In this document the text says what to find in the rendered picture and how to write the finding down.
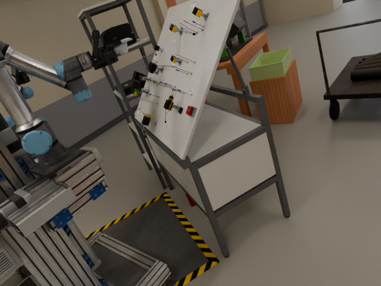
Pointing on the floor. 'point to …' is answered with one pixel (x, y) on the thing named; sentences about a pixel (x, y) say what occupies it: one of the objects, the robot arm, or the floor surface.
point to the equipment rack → (116, 74)
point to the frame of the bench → (242, 193)
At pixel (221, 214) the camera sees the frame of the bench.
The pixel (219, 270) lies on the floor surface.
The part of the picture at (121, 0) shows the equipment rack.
